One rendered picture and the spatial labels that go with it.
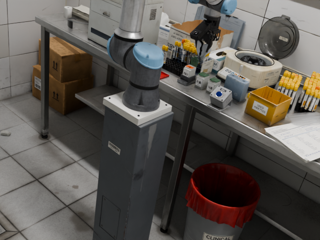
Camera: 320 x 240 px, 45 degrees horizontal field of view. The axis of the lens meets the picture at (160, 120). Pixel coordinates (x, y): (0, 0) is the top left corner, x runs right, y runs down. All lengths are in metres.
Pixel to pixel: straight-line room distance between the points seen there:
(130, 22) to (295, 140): 0.78
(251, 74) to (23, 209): 1.43
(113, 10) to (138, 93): 0.67
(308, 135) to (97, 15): 1.20
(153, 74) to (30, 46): 2.02
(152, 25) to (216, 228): 1.09
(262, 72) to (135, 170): 0.77
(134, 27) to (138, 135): 0.41
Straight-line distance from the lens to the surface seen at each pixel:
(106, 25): 2.09
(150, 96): 1.48
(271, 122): 1.66
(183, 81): 1.84
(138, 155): 1.53
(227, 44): 2.26
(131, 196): 1.66
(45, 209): 2.35
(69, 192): 2.45
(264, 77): 1.93
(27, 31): 3.29
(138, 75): 1.45
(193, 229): 2.06
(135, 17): 1.50
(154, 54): 1.43
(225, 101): 1.67
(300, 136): 1.64
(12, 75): 3.36
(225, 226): 1.97
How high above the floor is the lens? 1.63
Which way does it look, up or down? 30 degrees down
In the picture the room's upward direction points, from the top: 10 degrees clockwise
